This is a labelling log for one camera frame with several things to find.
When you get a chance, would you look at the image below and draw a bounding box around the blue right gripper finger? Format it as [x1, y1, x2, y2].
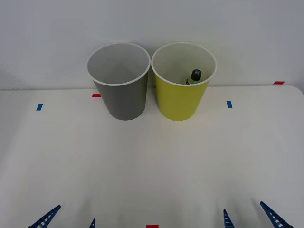
[259, 201, 295, 228]
[223, 209, 233, 228]

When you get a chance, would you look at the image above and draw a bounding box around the green bottle with black cap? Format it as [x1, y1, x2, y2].
[185, 69, 203, 86]

